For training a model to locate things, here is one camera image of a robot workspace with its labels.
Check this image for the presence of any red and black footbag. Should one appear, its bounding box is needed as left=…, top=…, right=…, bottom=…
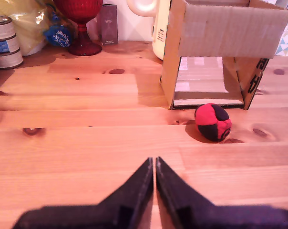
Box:
left=194, top=103, right=233, bottom=143

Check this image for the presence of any cardboard dice tower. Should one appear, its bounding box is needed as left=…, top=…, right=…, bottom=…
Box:
left=159, top=0, right=288, bottom=111

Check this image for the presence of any red glass goblet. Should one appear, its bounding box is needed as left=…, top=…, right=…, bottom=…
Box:
left=52, top=0, right=104, bottom=57

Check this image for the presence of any cream electric kettle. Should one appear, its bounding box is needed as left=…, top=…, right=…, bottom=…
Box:
left=126, top=0, right=172, bottom=61

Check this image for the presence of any blue labelled tin can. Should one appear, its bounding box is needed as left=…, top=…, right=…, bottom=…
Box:
left=0, top=34, right=21, bottom=57

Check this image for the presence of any yellow paper towel pack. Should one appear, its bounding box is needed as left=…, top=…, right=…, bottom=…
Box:
left=0, top=0, right=76, bottom=57

